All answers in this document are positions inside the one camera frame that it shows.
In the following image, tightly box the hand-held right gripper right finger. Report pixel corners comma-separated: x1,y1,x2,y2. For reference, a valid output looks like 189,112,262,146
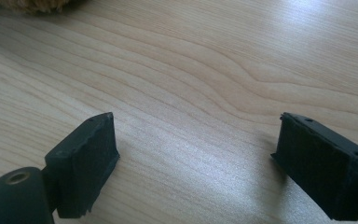
271,111,358,222

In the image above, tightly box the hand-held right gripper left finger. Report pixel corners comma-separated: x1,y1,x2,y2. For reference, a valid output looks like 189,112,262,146
45,111,120,218

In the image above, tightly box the brown plush teddy bear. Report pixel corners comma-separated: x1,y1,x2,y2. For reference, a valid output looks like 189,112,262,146
0,0,85,14

